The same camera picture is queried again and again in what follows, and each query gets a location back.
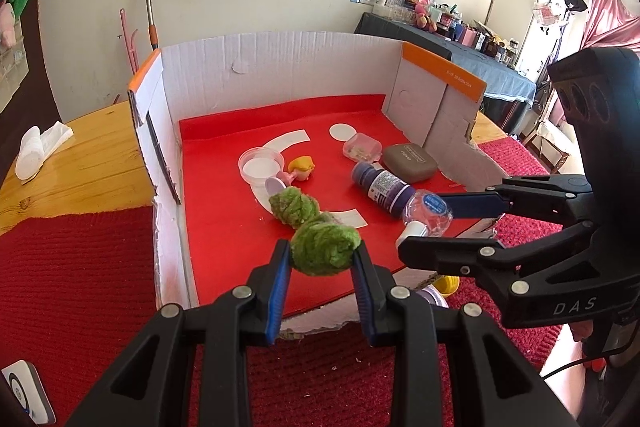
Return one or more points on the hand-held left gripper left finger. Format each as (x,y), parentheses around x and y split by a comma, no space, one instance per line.
(280,292)

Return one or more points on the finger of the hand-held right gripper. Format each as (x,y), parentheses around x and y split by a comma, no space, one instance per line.
(475,204)
(440,249)

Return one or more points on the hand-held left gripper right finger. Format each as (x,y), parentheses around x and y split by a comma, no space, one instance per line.
(365,297)

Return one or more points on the clear bottle with blue label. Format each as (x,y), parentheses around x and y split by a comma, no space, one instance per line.
(427,213)

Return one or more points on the green fuzzy ball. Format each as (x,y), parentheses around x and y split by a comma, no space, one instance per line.
(325,249)
(292,206)

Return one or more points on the brown rounded case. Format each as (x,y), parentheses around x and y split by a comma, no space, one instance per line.
(410,162)

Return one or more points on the purple bottle with white label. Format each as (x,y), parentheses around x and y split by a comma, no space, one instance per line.
(382,189)

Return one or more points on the small yellow toy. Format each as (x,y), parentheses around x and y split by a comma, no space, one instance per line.
(301,166)

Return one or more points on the orange and white cardboard box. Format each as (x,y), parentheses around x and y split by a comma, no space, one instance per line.
(280,67)

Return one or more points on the yellow plastic cup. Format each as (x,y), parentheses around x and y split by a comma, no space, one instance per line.
(447,285)

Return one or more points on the red paper liner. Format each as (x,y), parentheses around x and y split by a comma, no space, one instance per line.
(220,217)

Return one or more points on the clear plastic container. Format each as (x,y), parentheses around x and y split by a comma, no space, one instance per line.
(361,147)

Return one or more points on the table with denim cloth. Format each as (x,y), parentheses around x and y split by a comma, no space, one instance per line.
(480,69)

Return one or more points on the clear round dish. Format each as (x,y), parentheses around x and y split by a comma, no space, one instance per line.
(249,153)

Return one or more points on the pink curtain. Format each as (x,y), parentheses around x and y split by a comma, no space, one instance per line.
(612,12)

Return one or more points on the white cabinet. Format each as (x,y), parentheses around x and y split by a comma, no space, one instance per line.
(525,7)

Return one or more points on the row of cosmetic bottles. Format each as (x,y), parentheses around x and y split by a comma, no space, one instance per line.
(450,22)

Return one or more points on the red knitted blanket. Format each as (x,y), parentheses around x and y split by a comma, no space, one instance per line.
(75,267)

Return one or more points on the white flat device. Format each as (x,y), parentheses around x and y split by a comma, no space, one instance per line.
(27,389)

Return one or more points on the white folded cloth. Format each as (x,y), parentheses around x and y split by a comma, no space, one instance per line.
(37,147)

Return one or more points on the pink stick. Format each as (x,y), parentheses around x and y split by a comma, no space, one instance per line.
(127,42)

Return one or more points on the pale pink plush toy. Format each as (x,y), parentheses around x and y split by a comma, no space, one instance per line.
(7,27)

